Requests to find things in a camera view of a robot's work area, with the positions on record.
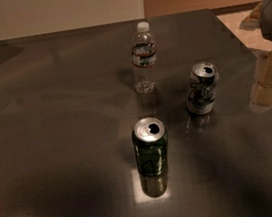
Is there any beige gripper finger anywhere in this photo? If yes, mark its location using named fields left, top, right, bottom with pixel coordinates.
left=240, top=3, right=262, bottom=31
left=250, top=50, right=272, bottom=114

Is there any silver 7up can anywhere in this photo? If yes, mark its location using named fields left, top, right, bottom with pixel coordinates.
left=186, top=61, right=219, bottom=115

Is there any green soda can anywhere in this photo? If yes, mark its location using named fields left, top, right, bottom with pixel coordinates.
left=132, top=117, right=168, bottom=177

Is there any clear plastic water bottle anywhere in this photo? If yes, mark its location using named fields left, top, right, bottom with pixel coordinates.
left=131, top=21, right=157, bottom=94

